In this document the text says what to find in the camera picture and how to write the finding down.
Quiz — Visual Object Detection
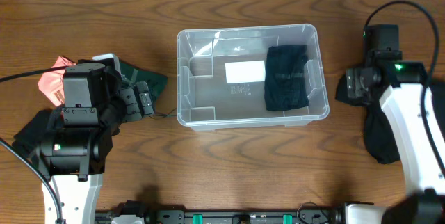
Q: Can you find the black mounting rail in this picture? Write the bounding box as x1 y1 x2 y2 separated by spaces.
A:
94 207 346 224

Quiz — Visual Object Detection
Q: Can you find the dark green shirt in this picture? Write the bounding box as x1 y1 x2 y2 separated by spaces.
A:
120 61 168 118

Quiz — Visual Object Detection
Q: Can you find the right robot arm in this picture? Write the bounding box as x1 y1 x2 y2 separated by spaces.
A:
342 24 444 223

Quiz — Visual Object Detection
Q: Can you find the large black shirt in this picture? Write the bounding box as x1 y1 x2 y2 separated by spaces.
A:
335 75 444 164

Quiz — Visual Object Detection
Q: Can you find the clear plastic storage bin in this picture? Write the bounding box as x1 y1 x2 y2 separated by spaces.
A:
177 24 330 131

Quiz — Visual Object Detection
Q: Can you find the black taped shirt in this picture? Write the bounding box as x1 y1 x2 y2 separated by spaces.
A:
264 45 309 111

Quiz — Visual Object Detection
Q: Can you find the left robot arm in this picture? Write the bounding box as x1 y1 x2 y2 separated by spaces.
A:
35 62 154 223

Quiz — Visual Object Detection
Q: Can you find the salmon pink printed shirt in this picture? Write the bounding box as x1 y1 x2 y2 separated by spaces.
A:
38 56 76 106

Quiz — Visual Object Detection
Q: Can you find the white label in bin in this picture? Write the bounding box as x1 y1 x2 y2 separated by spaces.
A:
225 61 266 83

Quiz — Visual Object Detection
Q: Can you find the black garment with tape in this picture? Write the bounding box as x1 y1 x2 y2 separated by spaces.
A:
12 109 51 158

